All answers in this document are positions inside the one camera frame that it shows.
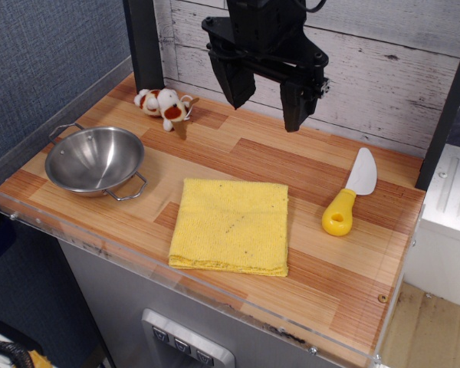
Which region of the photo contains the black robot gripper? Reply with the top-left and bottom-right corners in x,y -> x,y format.
202,1 -> 329,133

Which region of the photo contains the yellow cloth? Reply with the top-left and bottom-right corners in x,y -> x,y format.
169,179 -> 288,277

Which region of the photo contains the white brown plush dog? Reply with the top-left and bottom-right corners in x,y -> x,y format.
133,88 -> 199,140

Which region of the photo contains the white appliance at right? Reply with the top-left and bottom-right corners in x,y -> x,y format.
404,144 -> 460,305

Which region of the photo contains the grey metal cabinet front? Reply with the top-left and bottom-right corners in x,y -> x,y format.
61,241 -> 372,367

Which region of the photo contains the silver dispenser panel with buttons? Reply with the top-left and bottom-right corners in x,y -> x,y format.
141,308 -> 236,367

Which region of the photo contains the yellow object bottom left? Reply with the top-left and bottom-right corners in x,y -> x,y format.
28,350 -> 54,368

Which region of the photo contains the toy knife yellow handle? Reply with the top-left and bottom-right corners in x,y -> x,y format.
321,147 -> 377,236

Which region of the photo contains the dark vertical post left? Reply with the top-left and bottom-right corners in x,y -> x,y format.
123,0 -> 164,90

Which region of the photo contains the dark vertical post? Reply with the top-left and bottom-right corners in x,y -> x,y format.
415,61 -> 460,191
123,0 -> 164,90

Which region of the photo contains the stainless steel bowl with handles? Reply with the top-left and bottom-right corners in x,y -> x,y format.
44,122 -> 147,202

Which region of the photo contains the dark vertical post right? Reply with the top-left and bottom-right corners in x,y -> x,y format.
415,61 -> 460,191

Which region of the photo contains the clear acrylic guard rail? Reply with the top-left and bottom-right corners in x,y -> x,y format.
0,58 -> 424,367

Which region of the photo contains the black braided hose bottom left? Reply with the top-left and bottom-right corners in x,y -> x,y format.
0,337 -> 34,368

